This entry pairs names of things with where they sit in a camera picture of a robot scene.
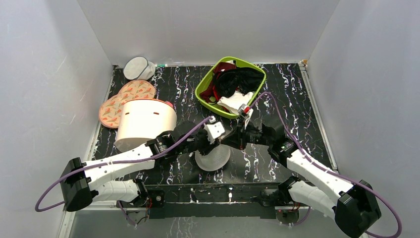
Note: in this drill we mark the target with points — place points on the white grey-trimmed mesh bag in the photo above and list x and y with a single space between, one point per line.
139 68

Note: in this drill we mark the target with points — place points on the floral peach bra wash bag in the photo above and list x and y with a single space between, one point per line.
111 110

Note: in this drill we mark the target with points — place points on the dark red garment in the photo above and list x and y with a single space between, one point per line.
210 95

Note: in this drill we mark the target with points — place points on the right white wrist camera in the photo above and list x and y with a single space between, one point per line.
245 113

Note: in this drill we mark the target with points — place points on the black lace bra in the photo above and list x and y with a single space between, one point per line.
244 80

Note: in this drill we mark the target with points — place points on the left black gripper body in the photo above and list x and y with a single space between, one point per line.
201 144

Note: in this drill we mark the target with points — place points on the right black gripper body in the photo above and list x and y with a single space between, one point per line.
240 135

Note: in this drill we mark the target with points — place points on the white folded garment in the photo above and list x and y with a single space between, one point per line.
234 102

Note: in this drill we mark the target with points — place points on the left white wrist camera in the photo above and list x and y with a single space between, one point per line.
214 129

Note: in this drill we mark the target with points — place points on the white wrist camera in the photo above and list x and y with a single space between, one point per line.
214 129
245 113

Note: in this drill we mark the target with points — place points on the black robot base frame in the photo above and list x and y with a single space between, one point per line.
261 200

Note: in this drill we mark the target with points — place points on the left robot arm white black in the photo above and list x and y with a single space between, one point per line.
88 182

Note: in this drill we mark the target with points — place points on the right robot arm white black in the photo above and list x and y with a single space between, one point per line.
350 205

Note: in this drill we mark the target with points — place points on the beige mesh cylindrical laundry bag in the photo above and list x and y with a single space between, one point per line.
214 160

